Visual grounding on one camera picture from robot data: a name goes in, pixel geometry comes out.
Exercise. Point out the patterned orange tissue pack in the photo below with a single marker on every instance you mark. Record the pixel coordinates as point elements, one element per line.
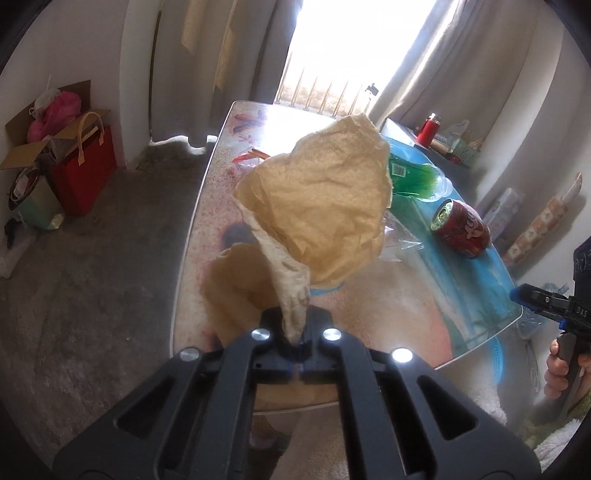
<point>540,226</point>

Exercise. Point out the printed low table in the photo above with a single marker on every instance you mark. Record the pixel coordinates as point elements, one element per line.
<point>217,194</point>

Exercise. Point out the green gift bag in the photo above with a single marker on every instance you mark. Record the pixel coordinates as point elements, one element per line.
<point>39,207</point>

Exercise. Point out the white plastic bag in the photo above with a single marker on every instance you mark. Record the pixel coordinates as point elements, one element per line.
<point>455,131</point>

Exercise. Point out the red thermos flask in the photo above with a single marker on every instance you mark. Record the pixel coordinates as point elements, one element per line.
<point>427,131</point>

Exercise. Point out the pink slipper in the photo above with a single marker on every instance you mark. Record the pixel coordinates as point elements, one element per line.
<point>263,438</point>

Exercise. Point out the beige and grey curtain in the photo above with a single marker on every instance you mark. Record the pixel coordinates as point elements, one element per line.
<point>240,55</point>

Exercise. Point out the green plastic storage basket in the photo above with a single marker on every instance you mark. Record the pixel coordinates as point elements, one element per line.
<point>466,150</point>

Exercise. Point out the red gift bag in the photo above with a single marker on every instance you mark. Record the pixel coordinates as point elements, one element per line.
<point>87,175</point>

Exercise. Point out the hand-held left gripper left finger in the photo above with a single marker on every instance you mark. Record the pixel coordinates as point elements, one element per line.
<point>268,344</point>

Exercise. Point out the brown cardboard box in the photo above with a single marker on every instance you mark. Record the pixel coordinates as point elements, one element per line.
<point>23,154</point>

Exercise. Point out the blue mesh basket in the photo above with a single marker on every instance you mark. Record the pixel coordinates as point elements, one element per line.
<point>503,369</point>

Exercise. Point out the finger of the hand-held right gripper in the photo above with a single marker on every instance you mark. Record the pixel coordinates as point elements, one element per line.
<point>540,300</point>

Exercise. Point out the green plastic bottle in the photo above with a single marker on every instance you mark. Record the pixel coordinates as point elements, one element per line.
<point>420,182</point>

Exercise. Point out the dark cloth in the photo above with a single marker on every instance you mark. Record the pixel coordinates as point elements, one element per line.
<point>13,233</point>

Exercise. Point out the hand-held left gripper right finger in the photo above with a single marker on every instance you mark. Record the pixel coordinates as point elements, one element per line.
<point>318,344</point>

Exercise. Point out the person's right hand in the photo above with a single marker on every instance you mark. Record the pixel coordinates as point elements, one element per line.
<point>556,369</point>

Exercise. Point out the red soda can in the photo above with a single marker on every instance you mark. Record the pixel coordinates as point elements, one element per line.
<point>461,230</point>

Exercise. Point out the pink plastic bag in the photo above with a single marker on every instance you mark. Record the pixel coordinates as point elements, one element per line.
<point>60,110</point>

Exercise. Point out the brown paper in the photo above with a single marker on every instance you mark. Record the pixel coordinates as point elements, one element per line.
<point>323,207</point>

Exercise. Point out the grey cabinet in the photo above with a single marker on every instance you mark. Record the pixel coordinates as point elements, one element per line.
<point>401,134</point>

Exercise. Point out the toilet paper pack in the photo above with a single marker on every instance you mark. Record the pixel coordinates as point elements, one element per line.
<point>503,207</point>

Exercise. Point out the window railing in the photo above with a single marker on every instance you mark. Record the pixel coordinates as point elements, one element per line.
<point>323,97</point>

